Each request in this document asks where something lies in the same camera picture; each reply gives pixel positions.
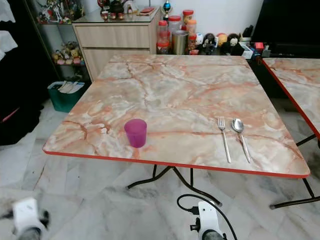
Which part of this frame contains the green storage bin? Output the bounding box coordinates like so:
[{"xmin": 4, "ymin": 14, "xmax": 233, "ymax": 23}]
[{"xmin": 47, "ymin": 80, "xmax": 86, "ymax": 113}]

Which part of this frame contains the small trophy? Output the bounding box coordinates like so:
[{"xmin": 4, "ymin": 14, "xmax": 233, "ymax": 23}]
[{"xmin": 162, "ymin": 0, "xmax": 173, "ymax": 21}]

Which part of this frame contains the silver metal spoon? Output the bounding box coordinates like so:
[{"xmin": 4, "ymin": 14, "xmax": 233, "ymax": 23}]
[{"xmin": 230, "ymin": 118, "xmax": 252, "ymax": 164}]

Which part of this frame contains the dark teapot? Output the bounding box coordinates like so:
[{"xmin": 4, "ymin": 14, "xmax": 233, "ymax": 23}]
[{"xmin": 109, "ymin": 0, "xmax": 127, "ymax": 16}]

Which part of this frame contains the black monkey plush toy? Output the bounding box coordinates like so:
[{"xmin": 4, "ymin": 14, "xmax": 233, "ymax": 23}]
[{"xmin": 226, "ymin": 32, "xmax": 241, "ymax": 55}]

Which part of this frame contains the red lid plastic jar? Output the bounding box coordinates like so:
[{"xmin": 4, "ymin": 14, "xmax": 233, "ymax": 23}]
[{"xmin": 156, "ymin": 20, "xmax": 171, "ymax": 55}]

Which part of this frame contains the white hanging cloth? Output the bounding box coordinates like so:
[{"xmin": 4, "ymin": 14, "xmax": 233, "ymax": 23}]
[
  {"xmin": 0, "ymin": 30, "xmax": 19, "ymax": 61},
  {"xmin": 0, "ymin": 0, "xmax": 17, "ymax": 24}
]

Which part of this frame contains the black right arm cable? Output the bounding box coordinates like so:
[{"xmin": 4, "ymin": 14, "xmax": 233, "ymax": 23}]
[{"xmin": 176, "ymin": 193, "xmax": 239, "ymax": 240}]

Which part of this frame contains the light wooden cabinet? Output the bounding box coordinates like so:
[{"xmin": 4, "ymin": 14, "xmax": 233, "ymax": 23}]
[{"xmin": 72, "ymin": 19, "xmax": 162, "ymax": 82}]

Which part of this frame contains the marble pattern folding table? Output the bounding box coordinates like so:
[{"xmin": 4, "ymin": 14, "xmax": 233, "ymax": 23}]
[
  {"xmin": 43, "ymin": 53, "xmax": 320, "ymax": 210},
  {"xmin": 261, "ymin": 57, "xmax": 320, "ymax": 148}
]

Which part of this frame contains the steel tumbler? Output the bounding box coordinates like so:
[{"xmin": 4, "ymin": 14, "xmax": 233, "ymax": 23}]
[{"xmin": 172, "ymin": 30, "xmax": 190, "ymax": 56}]

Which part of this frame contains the yellow plush toy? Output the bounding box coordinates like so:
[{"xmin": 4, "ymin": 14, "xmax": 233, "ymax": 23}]
[{"xmin": 216, "ymin": 32, "xmax": 228, "ymax": 48}]

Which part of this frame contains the purple plastic cup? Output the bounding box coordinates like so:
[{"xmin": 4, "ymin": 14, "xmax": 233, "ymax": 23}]
[{"xmin": 124, "ymin": 118, "xmax": 148, "ymax": 149}]

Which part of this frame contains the small box of clutter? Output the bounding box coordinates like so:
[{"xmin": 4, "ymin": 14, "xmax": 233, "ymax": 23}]
[{"xmin": 239, "ymin": 40, "xmax": 269, "ymax": 59}]

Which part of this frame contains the clear jar with red lid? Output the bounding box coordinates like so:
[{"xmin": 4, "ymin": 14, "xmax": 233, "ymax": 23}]
[{"xmin": 167, "ymin": 15, "xmax": 183, "ymax": 33}]

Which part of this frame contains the orange snack jar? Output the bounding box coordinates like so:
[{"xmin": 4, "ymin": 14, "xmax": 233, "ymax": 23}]
[{"xmin": 182, "ymin": 9, "xmax": 199, "ymax": 51}]

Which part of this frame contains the row of small figurines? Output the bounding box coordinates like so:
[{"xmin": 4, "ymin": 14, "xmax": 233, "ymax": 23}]
[{"xmin": 52, "ymin": 42, "xmax": 85, "ymax": 66}]

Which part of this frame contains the black television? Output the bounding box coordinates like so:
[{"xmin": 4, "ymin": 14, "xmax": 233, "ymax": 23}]
[{"xmin": 251, "ymin": 0, "xmax": 320, "ymax": 46}]

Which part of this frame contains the glass display shelf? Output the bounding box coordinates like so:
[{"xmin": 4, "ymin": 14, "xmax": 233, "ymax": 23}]
[{"xmin": 25, "ymin": 0, "xmax": 87, "ymax": 82}]

